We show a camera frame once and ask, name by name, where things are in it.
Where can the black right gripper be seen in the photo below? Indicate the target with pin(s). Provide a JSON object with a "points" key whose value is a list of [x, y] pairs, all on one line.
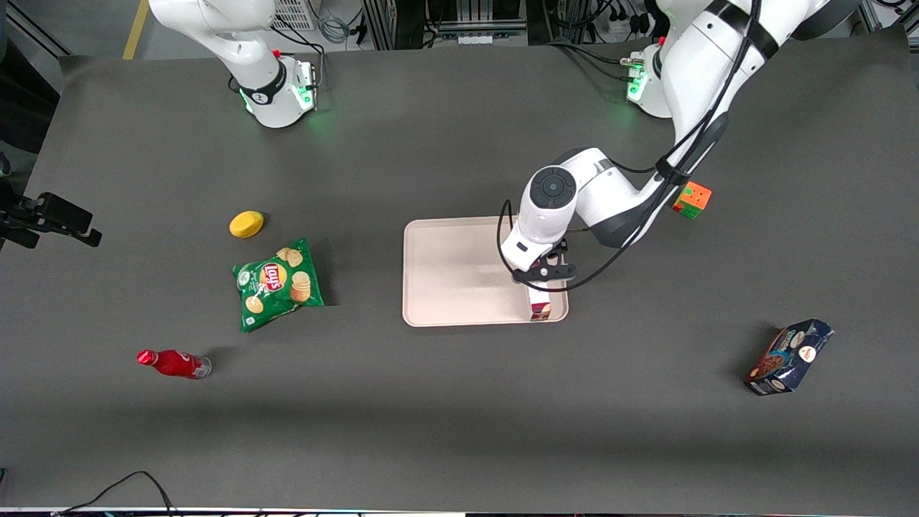
{"points": [[44, 214]]}

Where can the red cookie box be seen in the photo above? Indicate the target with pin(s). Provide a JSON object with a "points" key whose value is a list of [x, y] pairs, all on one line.
{"points": [[540, 305]]}

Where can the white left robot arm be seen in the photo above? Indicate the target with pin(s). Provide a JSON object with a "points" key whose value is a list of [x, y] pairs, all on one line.
{"points": [[610, 194]]}

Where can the pale pink plastic tray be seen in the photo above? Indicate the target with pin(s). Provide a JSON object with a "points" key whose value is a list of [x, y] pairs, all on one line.
{"points": [[445, 273]]}

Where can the dark blue cookie box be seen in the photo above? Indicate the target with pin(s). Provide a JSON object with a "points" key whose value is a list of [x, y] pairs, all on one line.
{"points": [[790, 359]]}

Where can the orange green puzzle cube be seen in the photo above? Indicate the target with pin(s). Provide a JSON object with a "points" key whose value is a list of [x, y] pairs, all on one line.
{"points": [[695, 201]]}

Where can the yellow lemon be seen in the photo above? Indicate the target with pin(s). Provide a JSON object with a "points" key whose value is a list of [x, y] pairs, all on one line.
{"points": [[246, 224]]}

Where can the red cola bottle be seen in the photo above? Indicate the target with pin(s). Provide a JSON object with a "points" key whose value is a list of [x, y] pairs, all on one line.
{"points": [[176, 364]]}

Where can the green chips bag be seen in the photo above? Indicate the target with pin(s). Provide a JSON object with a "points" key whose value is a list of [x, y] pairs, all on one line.
{"points": [[276, 283]]}

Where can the white power strip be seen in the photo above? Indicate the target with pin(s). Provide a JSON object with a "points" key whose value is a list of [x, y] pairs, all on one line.
{"points": [[623, 24]]}

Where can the aluminium equipment rack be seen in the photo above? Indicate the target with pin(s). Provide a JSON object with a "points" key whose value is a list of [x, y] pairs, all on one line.
{"points": [[445, 21]]}

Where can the white mesh basket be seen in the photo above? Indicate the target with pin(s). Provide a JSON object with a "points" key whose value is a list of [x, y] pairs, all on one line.
{"points": [[294, 14]]}

